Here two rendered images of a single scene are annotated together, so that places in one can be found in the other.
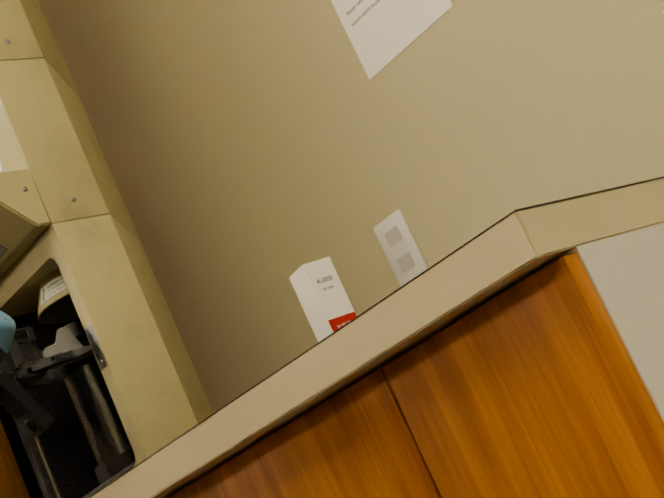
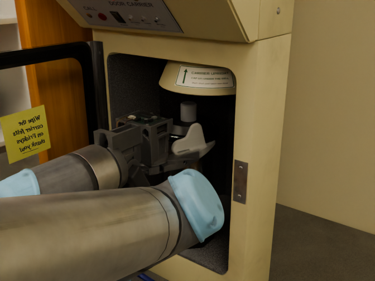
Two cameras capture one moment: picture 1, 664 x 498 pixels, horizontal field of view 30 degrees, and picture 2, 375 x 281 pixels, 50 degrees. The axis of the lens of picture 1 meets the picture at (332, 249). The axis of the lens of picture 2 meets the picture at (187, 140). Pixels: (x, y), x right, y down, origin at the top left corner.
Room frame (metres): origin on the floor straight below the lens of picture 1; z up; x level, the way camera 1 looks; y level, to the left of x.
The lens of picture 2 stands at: (1.35, 0.56, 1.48)
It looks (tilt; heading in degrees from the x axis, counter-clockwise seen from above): 22 degrees down; 351
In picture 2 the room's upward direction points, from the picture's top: straight up
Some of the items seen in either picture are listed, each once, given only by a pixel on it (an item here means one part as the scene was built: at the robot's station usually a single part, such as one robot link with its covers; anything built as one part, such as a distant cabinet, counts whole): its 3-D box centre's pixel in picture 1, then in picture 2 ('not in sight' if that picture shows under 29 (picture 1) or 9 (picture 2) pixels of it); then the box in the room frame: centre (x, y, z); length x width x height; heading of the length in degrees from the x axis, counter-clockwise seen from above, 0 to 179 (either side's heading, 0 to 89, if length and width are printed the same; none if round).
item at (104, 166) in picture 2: not in sight; (91, 173); (1.86, 0.61, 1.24); 0.08 x 0.05 x 0.08; 45
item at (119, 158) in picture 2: (2, 365); (133, 150); (1.91, 0.55, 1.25); 0.12 x 0.08 x 0.09; 135
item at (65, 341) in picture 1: (69, 343); (195, 139); (1.95, 0.45, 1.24); 0.09 x 0.03 x 0.06; 111
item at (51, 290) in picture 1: (82, 287); (209, 67); (2.03, 0.41, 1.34); 0.18 x 0.18 x 0.05
